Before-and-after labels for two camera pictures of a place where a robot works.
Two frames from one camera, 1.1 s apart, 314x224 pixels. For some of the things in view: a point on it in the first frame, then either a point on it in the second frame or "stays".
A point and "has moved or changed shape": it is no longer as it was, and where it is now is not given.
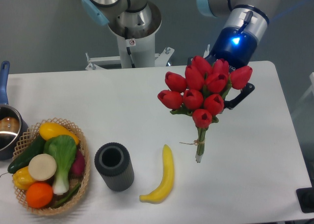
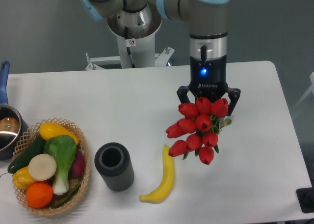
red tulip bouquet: (201, 92) has moved or changed shape
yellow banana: (158, 195) stays
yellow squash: (48, 129) stays
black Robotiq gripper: (236, 46) -> (208, 78)
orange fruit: (39, 195) stays
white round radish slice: (42, 167) stays
